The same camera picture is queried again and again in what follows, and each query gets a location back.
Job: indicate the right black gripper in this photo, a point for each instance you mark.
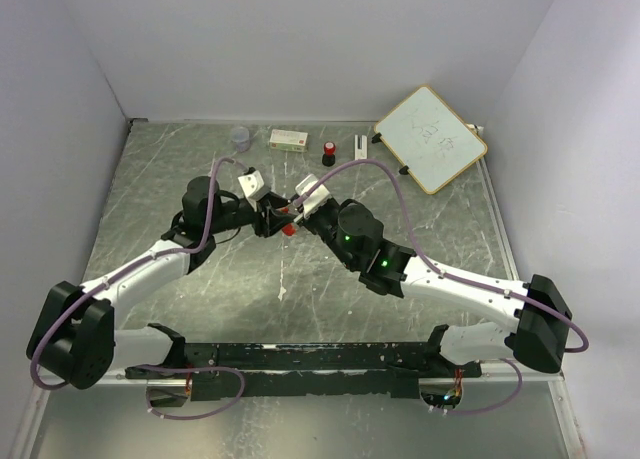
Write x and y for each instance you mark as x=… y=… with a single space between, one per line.
x=307 y=222

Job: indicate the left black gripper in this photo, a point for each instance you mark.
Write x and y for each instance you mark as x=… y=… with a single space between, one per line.
x=271 y=222

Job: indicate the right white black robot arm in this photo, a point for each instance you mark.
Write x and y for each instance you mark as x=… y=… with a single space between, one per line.
x=525 y=321

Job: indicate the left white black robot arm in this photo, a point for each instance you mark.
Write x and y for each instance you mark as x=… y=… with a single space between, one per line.
x=77 y=336

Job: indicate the red black stamp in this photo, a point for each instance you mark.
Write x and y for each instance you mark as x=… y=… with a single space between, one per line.
x=328 y=157

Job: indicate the white red cardboard box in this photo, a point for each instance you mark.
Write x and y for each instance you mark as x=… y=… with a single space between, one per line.
x=288 y=141

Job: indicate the clear plastic cup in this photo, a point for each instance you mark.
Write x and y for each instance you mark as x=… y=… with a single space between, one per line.
x=241 y=138

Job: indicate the white black small device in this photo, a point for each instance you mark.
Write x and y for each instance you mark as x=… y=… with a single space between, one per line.
x=360 y=147

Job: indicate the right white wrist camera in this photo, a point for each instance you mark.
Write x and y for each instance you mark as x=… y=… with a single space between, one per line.
x=312 y=196

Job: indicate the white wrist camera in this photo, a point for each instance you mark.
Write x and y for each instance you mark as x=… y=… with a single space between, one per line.
x=312 y=196
x=253 y=185

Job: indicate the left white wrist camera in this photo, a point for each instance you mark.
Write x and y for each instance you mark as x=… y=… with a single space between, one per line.
x=253 y=185

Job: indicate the small whiteboard wooden frame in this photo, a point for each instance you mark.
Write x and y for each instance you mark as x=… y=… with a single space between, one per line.
x=430 y=140

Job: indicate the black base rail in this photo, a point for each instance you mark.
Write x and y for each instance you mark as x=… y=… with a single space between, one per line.
x=394 y=369

